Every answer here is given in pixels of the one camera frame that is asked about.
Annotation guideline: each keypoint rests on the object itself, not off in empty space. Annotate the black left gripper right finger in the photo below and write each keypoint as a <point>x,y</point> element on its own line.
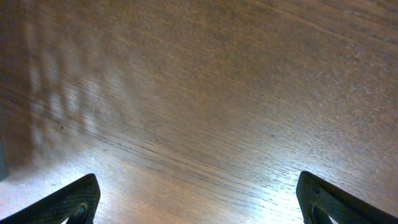
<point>323,202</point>

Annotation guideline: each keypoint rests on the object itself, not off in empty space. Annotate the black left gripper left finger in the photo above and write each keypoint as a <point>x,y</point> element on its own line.
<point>74,203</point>

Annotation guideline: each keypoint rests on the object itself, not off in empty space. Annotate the grey plastic mesh basket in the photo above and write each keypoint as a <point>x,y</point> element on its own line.
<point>3,168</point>

